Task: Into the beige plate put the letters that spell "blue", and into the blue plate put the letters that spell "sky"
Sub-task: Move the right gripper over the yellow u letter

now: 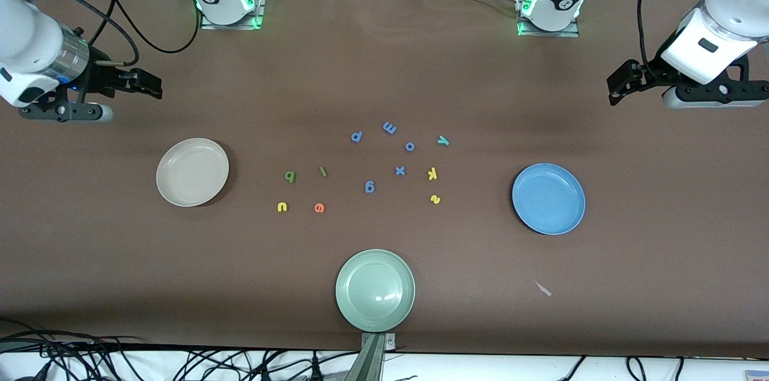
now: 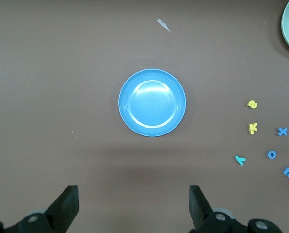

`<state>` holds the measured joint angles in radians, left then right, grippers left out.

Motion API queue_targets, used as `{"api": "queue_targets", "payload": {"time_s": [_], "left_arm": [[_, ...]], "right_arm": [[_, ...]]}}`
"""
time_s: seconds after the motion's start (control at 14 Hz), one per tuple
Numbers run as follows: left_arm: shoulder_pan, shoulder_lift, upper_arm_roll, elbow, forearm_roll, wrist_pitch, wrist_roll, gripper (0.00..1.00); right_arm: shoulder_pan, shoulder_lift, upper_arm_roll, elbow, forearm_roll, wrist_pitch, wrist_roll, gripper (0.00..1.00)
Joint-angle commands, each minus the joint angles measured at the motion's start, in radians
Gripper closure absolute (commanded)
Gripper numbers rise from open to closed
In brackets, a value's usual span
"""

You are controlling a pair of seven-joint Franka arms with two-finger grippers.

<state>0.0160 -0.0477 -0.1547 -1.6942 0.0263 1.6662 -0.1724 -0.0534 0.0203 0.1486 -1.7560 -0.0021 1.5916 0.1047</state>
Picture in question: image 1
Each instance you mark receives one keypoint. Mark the beige brown plate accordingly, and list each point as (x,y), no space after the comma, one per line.
(192,172)

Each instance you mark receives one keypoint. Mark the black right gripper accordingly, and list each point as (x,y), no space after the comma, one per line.
(101,82)

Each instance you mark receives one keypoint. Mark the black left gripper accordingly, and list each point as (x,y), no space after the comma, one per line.
(651,75)

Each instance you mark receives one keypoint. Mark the blue foam letter p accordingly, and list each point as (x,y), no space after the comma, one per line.
(354,137)

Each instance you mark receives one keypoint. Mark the blue foam letter m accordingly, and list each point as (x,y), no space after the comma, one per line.
(389,128)

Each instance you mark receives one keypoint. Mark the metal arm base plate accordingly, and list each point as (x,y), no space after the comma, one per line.
(571,33)
(259,5)

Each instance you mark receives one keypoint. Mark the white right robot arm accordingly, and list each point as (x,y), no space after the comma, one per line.
(36,38)

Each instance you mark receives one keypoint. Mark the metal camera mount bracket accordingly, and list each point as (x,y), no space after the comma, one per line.
(372,363)

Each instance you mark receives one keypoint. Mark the blue foam letter g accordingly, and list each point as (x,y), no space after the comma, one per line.
(372,188)

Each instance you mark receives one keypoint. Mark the blue plate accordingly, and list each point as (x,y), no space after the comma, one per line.
(548,199)

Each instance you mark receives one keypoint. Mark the yellow foam letter k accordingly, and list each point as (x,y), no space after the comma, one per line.
(432,174)

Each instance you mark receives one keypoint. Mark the pale green plate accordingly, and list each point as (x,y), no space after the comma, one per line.
(375,291)

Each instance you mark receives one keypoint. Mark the teal foam letter y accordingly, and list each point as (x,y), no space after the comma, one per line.
(443,140)

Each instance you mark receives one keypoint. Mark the small white tape scrap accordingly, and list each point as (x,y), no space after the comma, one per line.
(544,289)

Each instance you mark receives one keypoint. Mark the brown table cover sheet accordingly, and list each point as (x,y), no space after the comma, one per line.
(384,68)

